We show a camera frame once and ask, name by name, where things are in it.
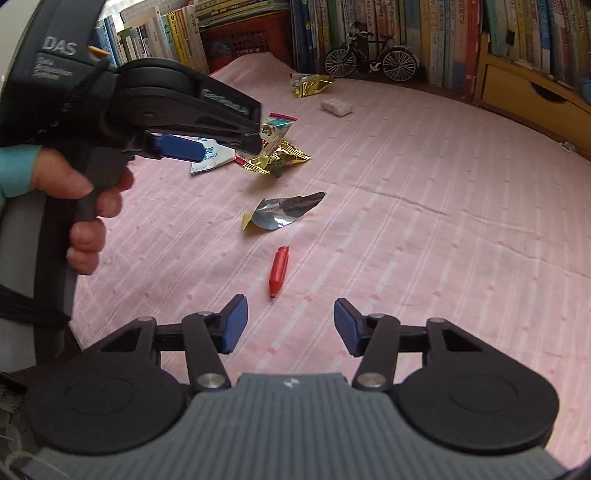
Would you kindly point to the person's left hand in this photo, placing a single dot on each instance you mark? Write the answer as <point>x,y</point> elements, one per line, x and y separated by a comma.
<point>60,170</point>

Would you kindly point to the books on wooden organizer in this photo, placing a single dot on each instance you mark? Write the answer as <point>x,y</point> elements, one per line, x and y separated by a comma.
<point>545,27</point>

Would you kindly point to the wooden drawer organizer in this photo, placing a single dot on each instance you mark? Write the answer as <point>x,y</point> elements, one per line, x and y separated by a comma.
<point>512,83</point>

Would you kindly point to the pink-edged rice cracker wrapper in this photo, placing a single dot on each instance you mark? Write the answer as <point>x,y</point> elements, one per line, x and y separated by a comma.
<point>274,131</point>

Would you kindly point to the red crayon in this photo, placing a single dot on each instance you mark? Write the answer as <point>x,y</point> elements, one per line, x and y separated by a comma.
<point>279,272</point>

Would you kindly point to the white blue paper bag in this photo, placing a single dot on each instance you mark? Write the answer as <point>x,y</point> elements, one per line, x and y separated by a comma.
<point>212,159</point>

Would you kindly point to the miniature black bicycle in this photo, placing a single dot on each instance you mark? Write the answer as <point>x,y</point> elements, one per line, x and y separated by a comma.
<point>369,55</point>

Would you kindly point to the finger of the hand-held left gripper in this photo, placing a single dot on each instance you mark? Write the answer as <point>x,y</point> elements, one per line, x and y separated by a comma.
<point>231,110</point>
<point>178,147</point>

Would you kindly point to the small crumpled gold wrapper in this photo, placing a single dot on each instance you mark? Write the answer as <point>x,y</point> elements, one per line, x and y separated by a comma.
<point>277,161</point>

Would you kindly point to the pile of papers on basket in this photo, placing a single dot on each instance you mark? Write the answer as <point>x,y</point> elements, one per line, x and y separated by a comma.
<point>240,7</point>

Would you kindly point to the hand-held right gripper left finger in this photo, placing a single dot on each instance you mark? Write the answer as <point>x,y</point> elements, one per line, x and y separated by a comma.
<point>235,323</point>

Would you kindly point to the pink striped cloth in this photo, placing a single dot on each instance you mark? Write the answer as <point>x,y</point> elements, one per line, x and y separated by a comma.
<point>415,207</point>

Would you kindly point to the red plastic basket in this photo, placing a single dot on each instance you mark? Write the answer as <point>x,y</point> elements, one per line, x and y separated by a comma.
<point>249,37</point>

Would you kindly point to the small white wrapped candy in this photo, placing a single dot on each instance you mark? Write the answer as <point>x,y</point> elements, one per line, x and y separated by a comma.
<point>337,106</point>

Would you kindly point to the row of tall upright books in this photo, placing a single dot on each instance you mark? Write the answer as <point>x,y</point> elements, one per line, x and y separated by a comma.
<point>157,37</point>

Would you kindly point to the yellow silver foil wrapper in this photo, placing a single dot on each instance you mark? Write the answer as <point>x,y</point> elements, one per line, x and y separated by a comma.
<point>286,210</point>

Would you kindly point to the row of books behind bicycle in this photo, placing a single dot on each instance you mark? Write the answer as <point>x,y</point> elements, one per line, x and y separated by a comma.
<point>415,27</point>

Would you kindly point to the yellow tape tab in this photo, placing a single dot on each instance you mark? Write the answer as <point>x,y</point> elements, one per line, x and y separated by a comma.
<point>99,51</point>

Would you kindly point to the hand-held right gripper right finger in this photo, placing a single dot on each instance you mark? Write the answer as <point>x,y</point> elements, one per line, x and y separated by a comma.
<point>348,327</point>

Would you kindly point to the gold silver foil wrapper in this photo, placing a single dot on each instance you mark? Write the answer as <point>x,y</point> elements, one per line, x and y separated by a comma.
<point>311,85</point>

